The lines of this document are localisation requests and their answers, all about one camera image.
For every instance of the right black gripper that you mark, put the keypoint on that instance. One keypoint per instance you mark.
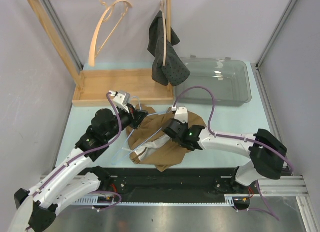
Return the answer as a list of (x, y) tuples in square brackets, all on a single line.
[(186, 124)]

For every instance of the dark grey dotted skirt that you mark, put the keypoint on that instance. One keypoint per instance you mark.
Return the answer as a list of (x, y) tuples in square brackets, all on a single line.
[(167, 67)]

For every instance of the blue wire hanger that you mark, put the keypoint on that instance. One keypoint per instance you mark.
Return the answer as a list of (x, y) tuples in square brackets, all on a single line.
[(115, 160)]

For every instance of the left aluminium frame post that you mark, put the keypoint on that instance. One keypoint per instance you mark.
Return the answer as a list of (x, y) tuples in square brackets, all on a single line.
[(62, 34)]

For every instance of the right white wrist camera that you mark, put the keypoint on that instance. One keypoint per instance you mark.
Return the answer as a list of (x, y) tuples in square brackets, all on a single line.
[(180, 114)]

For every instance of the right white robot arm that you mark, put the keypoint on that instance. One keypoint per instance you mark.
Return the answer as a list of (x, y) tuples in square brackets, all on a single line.
[(266, 153)]

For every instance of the clear plastic bin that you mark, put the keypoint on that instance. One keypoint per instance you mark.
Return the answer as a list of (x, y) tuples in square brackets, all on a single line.
[(228, 80)]

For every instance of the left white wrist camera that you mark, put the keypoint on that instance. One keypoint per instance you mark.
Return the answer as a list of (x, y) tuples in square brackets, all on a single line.
[(120, 99)]

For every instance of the right aluminium frame post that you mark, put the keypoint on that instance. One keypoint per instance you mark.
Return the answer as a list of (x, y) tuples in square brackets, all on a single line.
[(280, 25)]

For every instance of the light wooden hanger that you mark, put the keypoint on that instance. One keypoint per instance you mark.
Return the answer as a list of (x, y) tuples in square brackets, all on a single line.
[(110, 20)]

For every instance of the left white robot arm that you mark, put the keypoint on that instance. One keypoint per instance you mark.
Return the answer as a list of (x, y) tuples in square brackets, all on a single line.
[(39, 206)]

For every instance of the white slotted cable duct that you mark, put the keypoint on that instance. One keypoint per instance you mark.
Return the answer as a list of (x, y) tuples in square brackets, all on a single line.
[(93, 201)]

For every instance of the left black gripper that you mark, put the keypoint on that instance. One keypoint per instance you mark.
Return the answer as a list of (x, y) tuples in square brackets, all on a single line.
[(135, 117)]

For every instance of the tan cloth garment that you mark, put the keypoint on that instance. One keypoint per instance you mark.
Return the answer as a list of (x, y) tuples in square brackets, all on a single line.
[(160, 150)]

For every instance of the aluminium frame post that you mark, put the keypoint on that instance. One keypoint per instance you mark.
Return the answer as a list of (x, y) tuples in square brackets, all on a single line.
[(280, 25), (62, 34)]

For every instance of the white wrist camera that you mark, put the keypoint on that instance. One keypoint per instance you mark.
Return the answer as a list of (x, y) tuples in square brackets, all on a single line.
[(120, 99), (180, 114)]

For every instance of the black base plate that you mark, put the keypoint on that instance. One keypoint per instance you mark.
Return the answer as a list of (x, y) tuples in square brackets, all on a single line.
[(111, 192)]

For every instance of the wooden clothes rack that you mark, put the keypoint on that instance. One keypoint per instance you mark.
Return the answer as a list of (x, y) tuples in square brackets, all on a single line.
[(92, 85)]

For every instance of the white rounded object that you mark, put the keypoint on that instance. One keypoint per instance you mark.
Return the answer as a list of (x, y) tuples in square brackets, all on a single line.
[(22, 217)]

